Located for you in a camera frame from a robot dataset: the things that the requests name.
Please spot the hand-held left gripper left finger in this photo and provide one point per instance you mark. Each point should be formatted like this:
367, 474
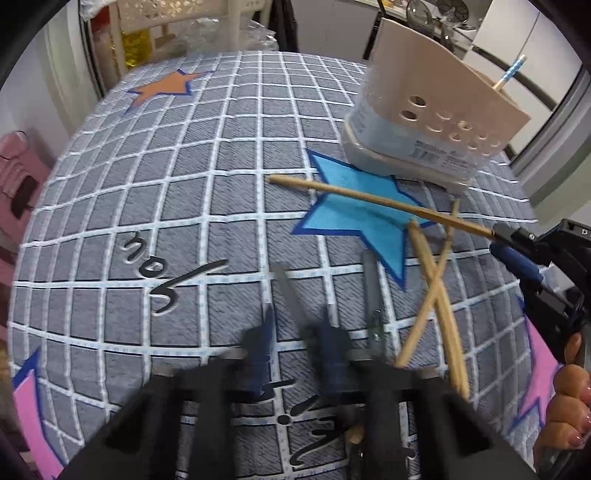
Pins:
261, 344

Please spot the beige basket trolley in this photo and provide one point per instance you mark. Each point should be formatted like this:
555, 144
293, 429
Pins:
138, 11

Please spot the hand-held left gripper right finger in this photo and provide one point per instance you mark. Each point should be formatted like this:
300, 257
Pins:
332, 357

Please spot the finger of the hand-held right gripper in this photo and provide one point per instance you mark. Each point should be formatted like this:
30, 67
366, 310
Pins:
519, 265
519, 237

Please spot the blue striped wooden chopstick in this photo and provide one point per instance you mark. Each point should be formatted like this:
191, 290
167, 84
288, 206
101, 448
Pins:
512, 69

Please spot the grey checked star tablecloth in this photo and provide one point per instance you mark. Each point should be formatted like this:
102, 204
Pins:
184, 207

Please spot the person's right hand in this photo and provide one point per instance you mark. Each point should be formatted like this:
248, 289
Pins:
568, 406

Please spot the white refrigerator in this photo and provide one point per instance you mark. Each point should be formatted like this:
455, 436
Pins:
498, 41

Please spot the plain wooden chopstick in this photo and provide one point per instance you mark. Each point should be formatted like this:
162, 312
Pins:
369, 197
415, 330
455, 350

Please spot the beige plastic utensil holder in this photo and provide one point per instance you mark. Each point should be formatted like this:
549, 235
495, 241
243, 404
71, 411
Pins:
429, 101

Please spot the dark jacket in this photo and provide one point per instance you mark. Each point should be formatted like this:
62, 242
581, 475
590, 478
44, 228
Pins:
284, 23

